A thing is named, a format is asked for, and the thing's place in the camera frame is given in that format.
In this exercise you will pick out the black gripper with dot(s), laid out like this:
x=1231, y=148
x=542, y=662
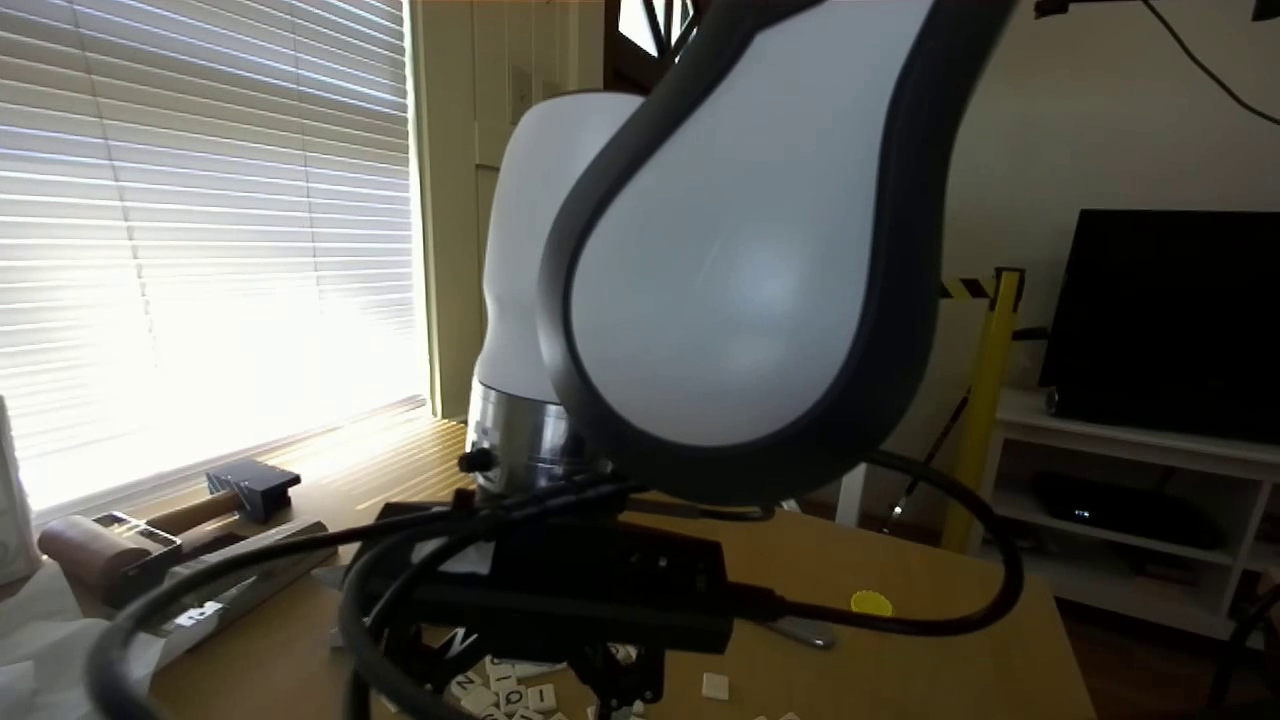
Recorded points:
x=567, y=591

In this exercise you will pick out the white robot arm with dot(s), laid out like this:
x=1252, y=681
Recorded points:
x=717, y=291

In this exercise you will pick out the white letter tile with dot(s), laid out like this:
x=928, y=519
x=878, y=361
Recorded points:
x=712, y=684

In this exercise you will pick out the grey stapler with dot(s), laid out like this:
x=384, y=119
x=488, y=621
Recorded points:
x=220, y=602

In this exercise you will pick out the yellow bottle cap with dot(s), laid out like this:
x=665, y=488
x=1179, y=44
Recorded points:
x=868, y=602

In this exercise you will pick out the yellow black striped barrier tape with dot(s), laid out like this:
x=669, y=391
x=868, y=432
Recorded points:
x=967, y=291

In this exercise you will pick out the white window blinds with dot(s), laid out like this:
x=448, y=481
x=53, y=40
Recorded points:
x=204, y=231

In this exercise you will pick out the white tv stand shelf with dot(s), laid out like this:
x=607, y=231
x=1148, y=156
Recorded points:
x=1158, y=583

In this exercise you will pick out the black device on shelf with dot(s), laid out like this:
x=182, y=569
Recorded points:
x=1126, y=511

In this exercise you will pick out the black television screen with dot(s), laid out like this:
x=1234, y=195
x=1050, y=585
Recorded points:
x=1169, y=320

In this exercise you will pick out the wooden handled mallet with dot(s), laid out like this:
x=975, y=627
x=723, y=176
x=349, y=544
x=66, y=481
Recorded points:
x=244, y=488

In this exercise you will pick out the yellow black barrier post right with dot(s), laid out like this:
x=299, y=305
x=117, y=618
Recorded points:
x=983, y=396

